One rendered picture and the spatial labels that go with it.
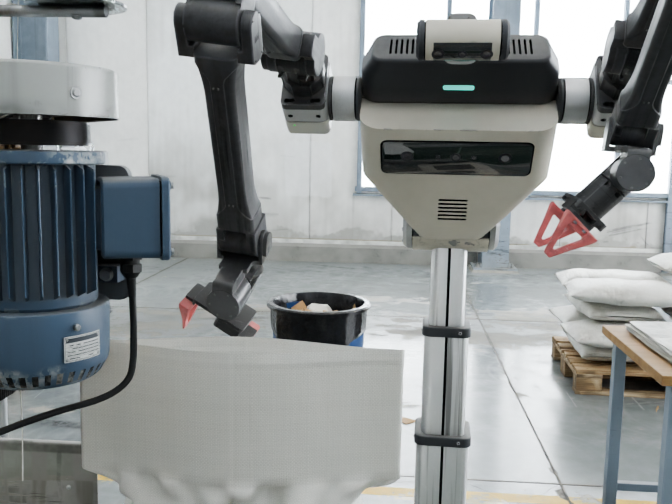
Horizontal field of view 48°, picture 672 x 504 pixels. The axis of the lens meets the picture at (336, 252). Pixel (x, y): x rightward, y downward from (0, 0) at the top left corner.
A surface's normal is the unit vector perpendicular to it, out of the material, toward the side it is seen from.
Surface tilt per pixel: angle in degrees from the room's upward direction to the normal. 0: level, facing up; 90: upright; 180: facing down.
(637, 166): 87
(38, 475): 90
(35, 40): 90
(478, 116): 40
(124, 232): 90
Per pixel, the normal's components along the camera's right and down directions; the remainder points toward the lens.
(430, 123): -0.07, -0.68
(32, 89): 0.40, 0.13
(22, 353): 0.15, 0.15
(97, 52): -0.08, 0.13
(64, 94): 0.64, 0.13
